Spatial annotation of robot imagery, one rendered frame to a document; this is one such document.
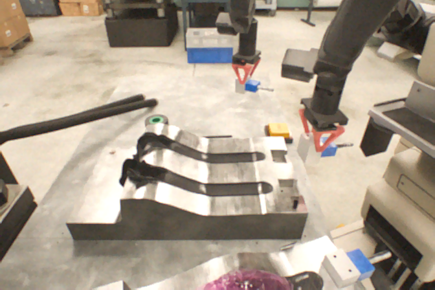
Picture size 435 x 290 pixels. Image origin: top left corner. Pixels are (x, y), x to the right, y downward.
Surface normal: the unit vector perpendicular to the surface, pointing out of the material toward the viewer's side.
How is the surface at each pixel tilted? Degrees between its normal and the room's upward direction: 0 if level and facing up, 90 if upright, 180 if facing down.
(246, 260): 23
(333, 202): 0
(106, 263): 0
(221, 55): 91
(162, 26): 90
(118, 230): 90
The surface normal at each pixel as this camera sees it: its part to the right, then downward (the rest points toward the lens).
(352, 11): -0.40, 0.91
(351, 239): 0.00, -0.83
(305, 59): -0.40, -0.26
